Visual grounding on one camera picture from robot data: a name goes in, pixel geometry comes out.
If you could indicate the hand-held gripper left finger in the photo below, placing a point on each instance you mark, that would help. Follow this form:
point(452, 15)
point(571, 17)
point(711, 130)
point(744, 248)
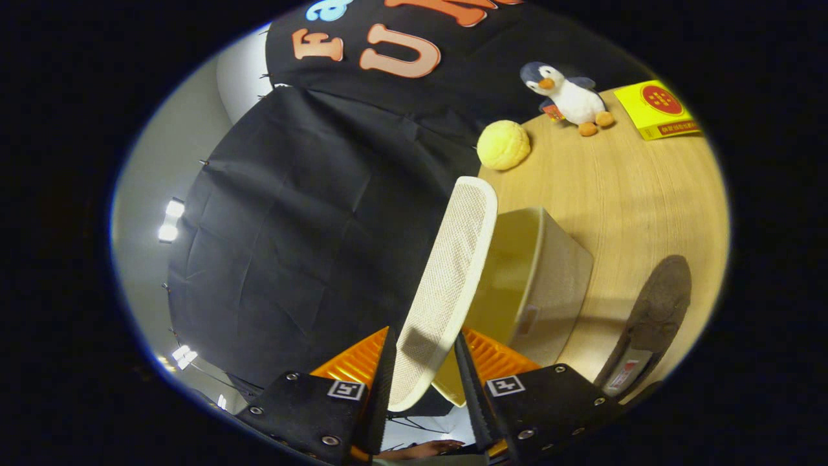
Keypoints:
point(381, 401)

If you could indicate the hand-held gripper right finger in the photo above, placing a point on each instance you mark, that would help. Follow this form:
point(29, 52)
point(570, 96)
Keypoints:
point(475, 395)

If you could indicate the cream fabric storage box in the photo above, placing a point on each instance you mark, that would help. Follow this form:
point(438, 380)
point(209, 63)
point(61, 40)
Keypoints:
point(550, 285)

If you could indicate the brown fuzzy shoe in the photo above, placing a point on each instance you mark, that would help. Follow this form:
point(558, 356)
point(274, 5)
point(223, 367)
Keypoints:
point(653, 310)

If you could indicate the ceiling strip light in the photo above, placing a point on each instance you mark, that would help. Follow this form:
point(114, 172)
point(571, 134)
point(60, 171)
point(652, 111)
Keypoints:
point(172, 220)
point(184, 356)

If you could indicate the yellow bun toy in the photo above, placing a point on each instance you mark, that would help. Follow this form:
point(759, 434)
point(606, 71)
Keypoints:
point(503, 145)

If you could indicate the penguin plush toy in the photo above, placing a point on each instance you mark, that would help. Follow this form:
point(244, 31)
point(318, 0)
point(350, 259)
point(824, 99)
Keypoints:
point(572, 97)

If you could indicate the yellow book with red circle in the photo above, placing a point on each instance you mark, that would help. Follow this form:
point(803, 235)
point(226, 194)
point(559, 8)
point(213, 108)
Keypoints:
point(656, 110)

